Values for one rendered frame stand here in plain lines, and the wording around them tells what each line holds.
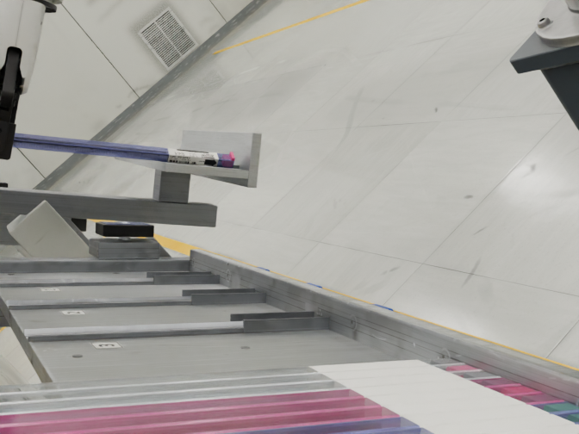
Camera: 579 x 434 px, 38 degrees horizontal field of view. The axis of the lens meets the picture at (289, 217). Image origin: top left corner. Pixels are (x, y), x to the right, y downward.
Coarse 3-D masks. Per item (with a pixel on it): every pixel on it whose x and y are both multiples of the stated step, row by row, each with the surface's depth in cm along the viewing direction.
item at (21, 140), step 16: (16, 144) 93; (32, 144) 93; (48, 144) 94; (64, 144) 94; (80, 144) 95; (96, 144) 96; (112, 144) 97; (128, 144) 98; (160, 160) 99; (224, 160) 101
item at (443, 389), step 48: (48, 384) 35; (96, 384) 35; (144, 384) 35; (192, 384) 36; (240, 384) 36; (288, 384) 36; (336, 384) 36; (384, 384) 37; (432, 384) 37; (480, 384) 38; (0, 432) 28; (48, 432) 28; (96, 432) 29; (144, 432) 29; (192, 432) 29; (240, 432) 29; (288, 432) 29; (336, 432) 30; (384, 432) 30; (432, 432) 30; (480, 432) 30; (528, 432) 31; (576, 432) 31
